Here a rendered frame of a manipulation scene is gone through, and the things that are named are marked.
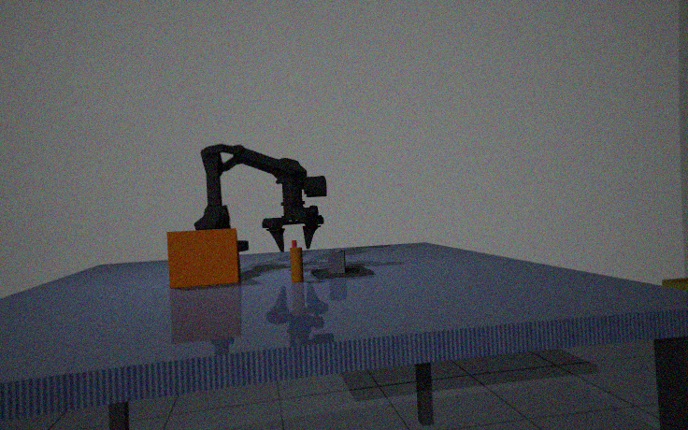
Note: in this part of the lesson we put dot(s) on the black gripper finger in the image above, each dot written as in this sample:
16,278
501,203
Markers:
278,236
308,234

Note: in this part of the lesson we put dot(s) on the orange cylinder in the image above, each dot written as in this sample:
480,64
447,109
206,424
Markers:
296,264

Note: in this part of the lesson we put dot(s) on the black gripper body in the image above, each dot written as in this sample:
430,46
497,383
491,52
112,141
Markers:
277,223

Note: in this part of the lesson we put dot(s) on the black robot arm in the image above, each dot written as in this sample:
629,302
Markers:
289,173

